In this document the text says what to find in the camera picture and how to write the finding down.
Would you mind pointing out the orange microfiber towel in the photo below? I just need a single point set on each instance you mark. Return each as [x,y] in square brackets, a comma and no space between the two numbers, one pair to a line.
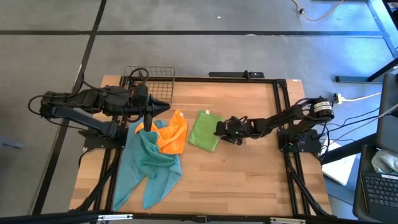
[174,137]

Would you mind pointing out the black desk leg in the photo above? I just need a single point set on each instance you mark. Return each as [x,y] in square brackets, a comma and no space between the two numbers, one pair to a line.
[382,70]

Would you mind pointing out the crumpled pale cloth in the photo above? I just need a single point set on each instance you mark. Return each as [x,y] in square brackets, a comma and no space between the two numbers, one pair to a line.
[385,161]

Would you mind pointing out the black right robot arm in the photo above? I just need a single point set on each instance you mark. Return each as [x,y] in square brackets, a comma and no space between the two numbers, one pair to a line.
[280,118]

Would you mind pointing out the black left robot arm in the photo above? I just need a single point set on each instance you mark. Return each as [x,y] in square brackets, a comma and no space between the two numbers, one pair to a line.
[87,96]

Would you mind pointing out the blue-grey floor bar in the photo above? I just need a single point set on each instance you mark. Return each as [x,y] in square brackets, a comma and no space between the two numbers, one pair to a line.
[357,79]

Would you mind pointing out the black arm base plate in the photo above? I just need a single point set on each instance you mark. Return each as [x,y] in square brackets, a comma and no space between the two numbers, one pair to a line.
[311,144]
[93,141]

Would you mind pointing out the green microfiber towel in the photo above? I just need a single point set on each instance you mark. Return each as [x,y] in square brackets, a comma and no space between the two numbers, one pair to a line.
[203,130]

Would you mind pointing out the white power plug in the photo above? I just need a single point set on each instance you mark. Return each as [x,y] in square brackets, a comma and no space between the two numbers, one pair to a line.
[338,99]

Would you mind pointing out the black bar with sensor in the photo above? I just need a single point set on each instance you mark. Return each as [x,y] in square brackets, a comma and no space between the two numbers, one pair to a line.
[230,75]

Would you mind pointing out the teal microfiber towel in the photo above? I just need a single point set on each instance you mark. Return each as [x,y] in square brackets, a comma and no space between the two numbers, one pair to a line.
[152,152]

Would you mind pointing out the grey monitor back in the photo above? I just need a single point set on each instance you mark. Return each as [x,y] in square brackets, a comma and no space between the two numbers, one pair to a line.
[388,124]

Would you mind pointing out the light blue microfiber towel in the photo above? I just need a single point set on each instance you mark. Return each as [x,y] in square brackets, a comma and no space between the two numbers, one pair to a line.
[130,174]

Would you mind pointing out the black laptop keyboard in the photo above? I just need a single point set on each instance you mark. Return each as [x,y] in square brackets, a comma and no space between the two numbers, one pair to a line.
[379,193]

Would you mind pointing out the silver bracket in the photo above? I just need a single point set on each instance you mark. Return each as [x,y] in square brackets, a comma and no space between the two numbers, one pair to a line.
[287,221]
[115,217]

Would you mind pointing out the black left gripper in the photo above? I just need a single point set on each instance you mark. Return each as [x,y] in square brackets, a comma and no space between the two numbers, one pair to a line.
[140,109]

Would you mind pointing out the black desk edge bar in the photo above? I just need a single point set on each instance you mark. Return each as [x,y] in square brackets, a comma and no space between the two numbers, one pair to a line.
[348,149]

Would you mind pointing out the white board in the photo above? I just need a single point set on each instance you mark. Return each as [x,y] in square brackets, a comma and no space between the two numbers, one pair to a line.
[340,171]

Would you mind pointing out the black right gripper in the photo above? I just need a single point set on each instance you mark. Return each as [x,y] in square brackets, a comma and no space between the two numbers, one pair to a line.
[237,129]

